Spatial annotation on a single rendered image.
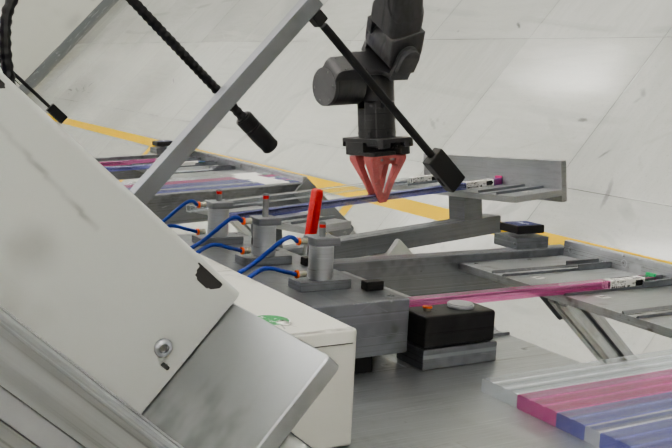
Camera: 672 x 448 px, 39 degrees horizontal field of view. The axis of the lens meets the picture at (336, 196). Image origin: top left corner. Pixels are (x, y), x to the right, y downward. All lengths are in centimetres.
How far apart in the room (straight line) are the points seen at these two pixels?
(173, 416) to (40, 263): 9
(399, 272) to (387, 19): 36
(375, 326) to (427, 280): 48
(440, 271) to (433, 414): 58
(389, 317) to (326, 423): 19
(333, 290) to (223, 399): 40
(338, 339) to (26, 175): 26
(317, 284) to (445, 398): 15
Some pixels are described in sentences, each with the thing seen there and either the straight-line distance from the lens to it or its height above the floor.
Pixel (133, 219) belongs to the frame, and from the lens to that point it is 46.
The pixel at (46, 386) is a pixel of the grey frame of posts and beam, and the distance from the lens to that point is 30.
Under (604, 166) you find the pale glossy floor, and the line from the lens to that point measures 274.
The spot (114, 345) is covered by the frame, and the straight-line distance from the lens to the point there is 47.
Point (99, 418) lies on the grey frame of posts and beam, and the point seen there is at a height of 148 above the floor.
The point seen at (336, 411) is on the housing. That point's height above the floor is 124.
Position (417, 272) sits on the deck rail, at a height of 90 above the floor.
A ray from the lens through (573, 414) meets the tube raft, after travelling 72.
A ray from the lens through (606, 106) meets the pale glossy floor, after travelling 295.
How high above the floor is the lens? 161
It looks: 27 degrees down
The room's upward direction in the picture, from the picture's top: 43 degrees counter-clockwise
